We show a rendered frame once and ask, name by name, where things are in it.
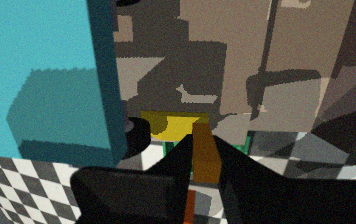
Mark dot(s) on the dark green tray floor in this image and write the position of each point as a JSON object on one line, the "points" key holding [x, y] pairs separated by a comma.
{"points": [[171, 145]]}

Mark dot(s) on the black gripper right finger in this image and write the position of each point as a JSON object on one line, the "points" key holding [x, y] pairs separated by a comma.
{"points": [[252, 193]]}

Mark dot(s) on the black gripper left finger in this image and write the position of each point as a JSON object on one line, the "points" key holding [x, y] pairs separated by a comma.
{"points": [[161, 190]]}

